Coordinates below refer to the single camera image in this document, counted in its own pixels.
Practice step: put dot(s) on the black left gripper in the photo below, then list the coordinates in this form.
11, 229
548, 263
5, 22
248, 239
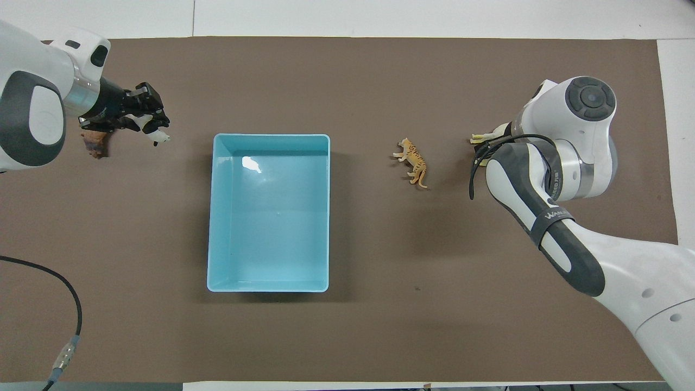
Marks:
108, 106

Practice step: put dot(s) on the black white panda toy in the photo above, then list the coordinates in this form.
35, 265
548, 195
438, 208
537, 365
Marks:
155, 133

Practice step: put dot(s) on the brown lion toy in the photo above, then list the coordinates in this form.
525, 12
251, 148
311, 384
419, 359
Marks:
98, 144

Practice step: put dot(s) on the orange striped tiger toy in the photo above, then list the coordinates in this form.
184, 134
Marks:
415, 160

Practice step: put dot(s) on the cream white horse toy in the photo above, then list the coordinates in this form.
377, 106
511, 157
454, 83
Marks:
491, 136

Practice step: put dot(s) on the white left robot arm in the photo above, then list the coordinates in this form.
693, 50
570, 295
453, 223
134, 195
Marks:
32, 103

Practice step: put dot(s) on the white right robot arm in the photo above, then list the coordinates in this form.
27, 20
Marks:
575, 163

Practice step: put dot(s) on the light blue storage box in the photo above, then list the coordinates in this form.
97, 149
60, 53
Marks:
269, 217

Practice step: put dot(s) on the brown table mat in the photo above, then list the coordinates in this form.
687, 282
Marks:
380, 315

